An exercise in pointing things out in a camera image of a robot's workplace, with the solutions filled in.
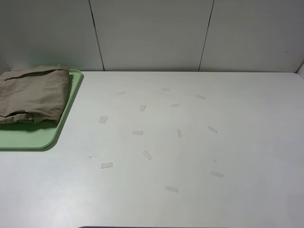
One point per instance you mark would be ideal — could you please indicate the khaki shorts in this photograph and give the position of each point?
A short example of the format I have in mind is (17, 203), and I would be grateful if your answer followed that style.
(33, 95)

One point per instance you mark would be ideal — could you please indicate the green plastic tray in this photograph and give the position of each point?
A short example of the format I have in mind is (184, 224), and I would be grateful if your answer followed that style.
(39, 136)

